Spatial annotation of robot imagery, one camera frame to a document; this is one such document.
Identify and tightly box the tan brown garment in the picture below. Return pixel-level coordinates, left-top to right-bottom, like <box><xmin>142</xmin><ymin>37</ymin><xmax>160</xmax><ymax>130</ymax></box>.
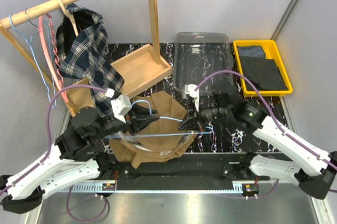
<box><xmin>109</xmin><ymin>91</ymin><xmax>196</xmax><ymax>169</ymax></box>

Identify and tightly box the wooden clothes rack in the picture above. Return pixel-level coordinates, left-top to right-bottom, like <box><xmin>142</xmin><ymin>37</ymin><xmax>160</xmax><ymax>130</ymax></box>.
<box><xmin>0</xmin><ymin>0</ymin><xmax>173</xmax><ymax>117</ymax></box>

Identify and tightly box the blue wire hanger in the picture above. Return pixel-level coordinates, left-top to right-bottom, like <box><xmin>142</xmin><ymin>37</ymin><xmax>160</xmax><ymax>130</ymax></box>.
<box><xmin>8</xmin><ymin>14</ymin><xmax>51</xmax><ymax>101</ymax></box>
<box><xmin>104</xmin><ymin>100</ymin><xmax>214</xmax><ymax>140</ymax></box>

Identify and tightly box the blue grey folded cloth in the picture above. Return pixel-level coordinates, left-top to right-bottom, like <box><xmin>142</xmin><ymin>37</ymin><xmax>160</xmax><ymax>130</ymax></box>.
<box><xmin>237</xmin><ymin>46</ymin><xmax>266</xmax><ymax>58</ymax></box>

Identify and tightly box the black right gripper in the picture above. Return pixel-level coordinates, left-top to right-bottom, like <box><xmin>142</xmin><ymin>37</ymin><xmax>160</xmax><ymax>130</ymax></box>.
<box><xmin>178</xmin><ymin>97</ymin><xmax>232</xmax><ymax>132</ymax></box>

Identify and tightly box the navy plaid skirt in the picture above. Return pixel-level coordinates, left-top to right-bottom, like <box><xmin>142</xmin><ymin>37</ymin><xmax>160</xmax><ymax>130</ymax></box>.
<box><xmin>55</xmin><ymin>3</ymin><xmax>126</xmax><ymax>119</ymax></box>

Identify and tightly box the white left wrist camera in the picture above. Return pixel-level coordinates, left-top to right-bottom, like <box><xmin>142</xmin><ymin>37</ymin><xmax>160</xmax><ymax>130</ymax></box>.
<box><xmin>105</xmin><ymin>88</ymin><xmax>132</xmax><ymax>123</ymax></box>

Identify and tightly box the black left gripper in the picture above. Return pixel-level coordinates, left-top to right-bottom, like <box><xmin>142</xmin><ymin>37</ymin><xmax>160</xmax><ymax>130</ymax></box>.
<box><xmin>91</xmin><ymin>99</ymin><xmax>161</xmax><ymax>141</ymax></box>

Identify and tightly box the light wooden hanger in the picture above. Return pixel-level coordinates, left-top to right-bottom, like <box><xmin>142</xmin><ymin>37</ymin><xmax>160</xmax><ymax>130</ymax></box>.
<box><xmin>57</xmin><ymin>0</ymin><xmax>78</xmax><ymax>37</ymax></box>

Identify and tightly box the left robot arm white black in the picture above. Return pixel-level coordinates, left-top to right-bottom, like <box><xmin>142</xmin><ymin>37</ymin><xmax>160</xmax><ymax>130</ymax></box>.
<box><xmin>1</xmin><ymin>105</ymin><xmax>159</xmax><ymax>214</ymax></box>

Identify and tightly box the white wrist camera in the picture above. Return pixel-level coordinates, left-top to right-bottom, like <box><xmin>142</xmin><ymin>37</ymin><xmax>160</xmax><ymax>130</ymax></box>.
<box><xmin>105</xmin><ymin>88</ymin><xmax>132</xmax><ymax>123</ymax></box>
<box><xmin>182</xmin><ymin>84</ymin><xmax>200</xmax><ymax>112</ymax></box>

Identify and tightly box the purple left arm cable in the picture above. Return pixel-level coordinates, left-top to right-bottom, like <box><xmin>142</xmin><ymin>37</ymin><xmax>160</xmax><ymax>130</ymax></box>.
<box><xmin>0</xmin><ymin>84</ymin><xmax>113</xmax><ymax>222</ymax></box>

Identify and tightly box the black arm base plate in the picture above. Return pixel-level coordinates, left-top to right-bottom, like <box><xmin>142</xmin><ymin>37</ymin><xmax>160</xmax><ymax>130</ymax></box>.
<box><xmin>109</xmin><ymin>153</ymin><xmax>259</xmax><ymax>181</ymax></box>

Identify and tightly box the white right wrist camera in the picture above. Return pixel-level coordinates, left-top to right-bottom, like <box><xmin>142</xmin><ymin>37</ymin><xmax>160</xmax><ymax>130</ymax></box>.
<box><xmin>182</xmin><ymin>84</ymin><xmax>200</xmax><ymax>112</ymax></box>

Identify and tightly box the aluminium mounting rail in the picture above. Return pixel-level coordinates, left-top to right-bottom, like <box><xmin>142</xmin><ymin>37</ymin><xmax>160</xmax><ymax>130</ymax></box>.
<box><xmin>52</xmin><ymin>179</ymin><xmax>290</xmax><ymax>195</ymax></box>

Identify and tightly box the dark grey folded cloth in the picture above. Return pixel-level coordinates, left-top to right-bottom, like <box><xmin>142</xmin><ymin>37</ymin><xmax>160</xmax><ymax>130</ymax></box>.
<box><xmin>240</xmin><ymin>57</ymin><xmax>288</xmax><ymax>91</ymax></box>

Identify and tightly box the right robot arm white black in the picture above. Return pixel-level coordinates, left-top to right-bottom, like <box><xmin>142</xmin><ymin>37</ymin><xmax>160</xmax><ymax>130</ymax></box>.
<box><xmin>178</xmin><ymin>81</ymin><xmax>336</xmax><ymax>199</ymax></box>

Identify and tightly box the grey plastic bin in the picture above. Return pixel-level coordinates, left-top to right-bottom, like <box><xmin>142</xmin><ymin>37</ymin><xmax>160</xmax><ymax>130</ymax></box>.
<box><xmin>173</xmin><ymin>32</ymin><xmax>234</xmax><ymax>94</ymax></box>

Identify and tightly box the pink plastic hanger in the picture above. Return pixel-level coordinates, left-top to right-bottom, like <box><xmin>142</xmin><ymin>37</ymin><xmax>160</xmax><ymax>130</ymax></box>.
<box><xmin>38</xmin><ymin>14</ymin><xmax>64</xmax><ymax>90</ymax></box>

